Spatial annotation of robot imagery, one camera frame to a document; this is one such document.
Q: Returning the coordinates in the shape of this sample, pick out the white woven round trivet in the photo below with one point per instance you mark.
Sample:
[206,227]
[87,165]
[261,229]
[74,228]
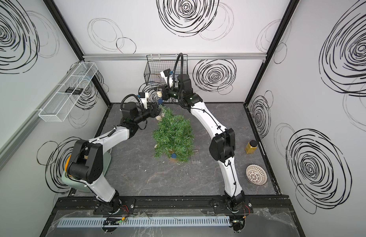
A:
[256,175]

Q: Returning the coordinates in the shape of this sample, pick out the small black item in shelf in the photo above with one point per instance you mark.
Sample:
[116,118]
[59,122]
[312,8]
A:
[74,91]

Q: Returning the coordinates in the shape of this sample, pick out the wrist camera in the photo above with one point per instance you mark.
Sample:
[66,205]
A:
[144,98]
[167,75]

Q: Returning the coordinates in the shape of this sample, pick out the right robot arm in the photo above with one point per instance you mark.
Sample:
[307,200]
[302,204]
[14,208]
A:
[222,146]

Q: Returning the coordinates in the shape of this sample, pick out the yellow juice bottle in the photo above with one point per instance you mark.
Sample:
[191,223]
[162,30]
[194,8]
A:
[251,147]

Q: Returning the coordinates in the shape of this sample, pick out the black corner frame post left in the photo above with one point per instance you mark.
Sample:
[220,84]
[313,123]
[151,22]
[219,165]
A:
[57,16]

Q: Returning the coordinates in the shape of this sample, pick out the orange toast slice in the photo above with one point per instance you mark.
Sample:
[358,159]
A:
[66,164]

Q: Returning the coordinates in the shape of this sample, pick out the small green christmas tree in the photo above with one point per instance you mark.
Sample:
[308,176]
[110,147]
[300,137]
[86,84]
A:
[174,135]

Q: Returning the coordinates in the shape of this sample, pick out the white slotted cable duct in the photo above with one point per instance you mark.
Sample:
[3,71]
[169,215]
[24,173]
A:
[185,221]

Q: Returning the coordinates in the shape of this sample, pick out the aluminium wall rail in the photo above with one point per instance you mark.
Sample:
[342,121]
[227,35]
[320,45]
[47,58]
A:
[189,56]

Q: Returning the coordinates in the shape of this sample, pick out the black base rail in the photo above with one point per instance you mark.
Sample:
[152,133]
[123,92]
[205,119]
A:
[214,203]

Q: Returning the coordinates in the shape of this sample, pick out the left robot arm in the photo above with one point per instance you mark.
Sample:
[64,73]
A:
[103,191]

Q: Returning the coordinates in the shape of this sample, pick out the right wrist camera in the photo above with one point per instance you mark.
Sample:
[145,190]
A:
[167,75]

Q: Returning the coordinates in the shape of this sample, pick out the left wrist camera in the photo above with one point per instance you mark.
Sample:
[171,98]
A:
[144,98]

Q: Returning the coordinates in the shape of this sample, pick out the white wire shelf basket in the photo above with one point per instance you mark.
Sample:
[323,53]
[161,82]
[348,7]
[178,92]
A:
[61,104]

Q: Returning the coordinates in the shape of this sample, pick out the black corner frame post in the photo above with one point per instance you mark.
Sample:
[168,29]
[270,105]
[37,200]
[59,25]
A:
[57,16]
[272,48]

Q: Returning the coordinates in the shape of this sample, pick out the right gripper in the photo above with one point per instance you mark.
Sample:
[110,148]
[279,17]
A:
[165,93]

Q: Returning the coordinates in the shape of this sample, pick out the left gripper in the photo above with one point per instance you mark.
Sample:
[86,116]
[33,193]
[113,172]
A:
[153,112]

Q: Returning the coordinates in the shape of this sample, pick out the black corner frame post right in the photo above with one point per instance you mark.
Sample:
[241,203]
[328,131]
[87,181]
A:
[272,48]

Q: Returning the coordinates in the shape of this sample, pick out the black wire basket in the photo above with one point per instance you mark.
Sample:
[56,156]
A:
[157,64]

